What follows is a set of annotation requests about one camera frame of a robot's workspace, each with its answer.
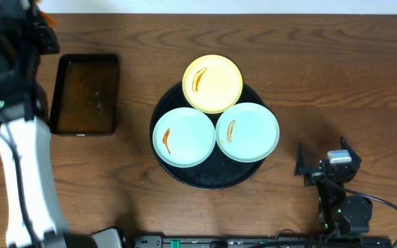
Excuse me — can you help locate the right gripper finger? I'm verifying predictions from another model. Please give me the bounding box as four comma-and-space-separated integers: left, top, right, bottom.
294, 142, 308, 176
340, 136, 361, 162

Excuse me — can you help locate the light blue plate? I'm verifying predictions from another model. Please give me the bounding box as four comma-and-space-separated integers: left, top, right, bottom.
152, 107, 216, 168
216, 103, 280, 163

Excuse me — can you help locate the orange green scrub sponge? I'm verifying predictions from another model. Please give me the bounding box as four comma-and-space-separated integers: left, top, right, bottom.
34, 0, 55, 28

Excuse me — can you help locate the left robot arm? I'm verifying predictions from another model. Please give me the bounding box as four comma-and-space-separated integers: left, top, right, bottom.
0, 0, 126, 248

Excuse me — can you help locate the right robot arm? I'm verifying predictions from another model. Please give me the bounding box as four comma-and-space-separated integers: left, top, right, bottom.
294, 137, 373, 241

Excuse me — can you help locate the round black serving tray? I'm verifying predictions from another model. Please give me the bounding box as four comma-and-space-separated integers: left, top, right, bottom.
150, 82, 265, 189

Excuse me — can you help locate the black rectangular water tray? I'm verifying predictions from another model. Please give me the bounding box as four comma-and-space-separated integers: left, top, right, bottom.
48, 54, 120, 136

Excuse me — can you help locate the yellow plate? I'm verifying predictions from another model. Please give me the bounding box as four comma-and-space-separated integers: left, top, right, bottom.
182, 54, 243, 114

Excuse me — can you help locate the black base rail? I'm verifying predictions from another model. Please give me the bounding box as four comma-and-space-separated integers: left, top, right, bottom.
132, 235, 392, 248

